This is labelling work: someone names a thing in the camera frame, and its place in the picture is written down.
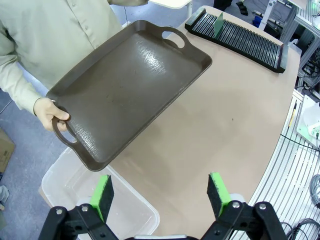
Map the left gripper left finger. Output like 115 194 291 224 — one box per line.
37 174 116 240

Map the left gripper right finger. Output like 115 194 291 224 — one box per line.
199 171 288 240

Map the brown plastic serving tray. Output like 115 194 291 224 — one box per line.
45 19 213 173

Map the green PCB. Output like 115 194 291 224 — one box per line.
214 12 225 40

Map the person's right forearm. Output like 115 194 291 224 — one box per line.
0 58 43 116

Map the person's right hand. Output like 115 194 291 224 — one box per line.
33 97 71 133

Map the clear plastic open box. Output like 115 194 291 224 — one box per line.
40 145 161 240

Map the flat cardboard box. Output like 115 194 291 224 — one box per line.
0 128 16 174

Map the yellow black pen tool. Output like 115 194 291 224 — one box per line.
288 100 299 129

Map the white mounting plate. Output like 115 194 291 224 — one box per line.
295 101 320 149

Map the black slotted PCB rack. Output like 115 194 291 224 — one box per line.
184 6 290 74

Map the person's beige shirt torso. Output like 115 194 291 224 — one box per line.
0 0 124 90

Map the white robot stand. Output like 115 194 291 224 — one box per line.
258 0 278 30

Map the white side table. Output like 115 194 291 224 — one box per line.
148 0 194 9

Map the grooved aluminium frame table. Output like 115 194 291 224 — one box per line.
231 88 320 240

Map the grey coiled cable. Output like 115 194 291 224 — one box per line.
308 174 320 209

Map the black thin cable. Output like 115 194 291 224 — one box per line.
279 133 320 152

